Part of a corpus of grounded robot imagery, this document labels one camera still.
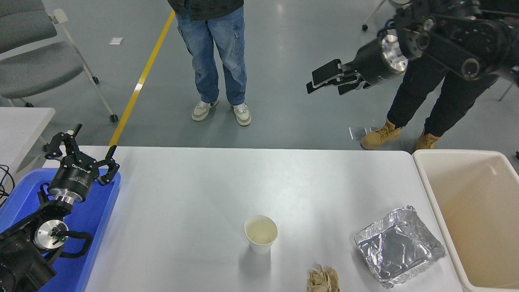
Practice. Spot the crumpled tan paper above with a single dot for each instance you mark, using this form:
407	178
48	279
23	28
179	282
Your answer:
323	280

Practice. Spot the white side table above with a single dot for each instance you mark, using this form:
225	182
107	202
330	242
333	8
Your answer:
20	125

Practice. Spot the person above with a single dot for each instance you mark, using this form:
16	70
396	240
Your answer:
215	44
446	105

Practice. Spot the white paper cup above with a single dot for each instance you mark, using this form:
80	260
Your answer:
260	237

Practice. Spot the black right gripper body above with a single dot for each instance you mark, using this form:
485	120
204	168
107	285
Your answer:
373	63

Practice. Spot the large pale plastic bin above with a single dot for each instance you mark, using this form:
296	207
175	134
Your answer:
478	211

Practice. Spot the grey rolling chair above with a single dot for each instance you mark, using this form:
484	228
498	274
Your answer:
36	69

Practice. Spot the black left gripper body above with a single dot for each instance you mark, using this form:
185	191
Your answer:
75	176

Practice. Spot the silver foil tray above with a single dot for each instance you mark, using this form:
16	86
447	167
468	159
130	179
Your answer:
399	247

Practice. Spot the blue plastic tray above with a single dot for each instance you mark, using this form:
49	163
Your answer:
91	219

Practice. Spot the metal floor plate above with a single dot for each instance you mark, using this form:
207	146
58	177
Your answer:
357	133

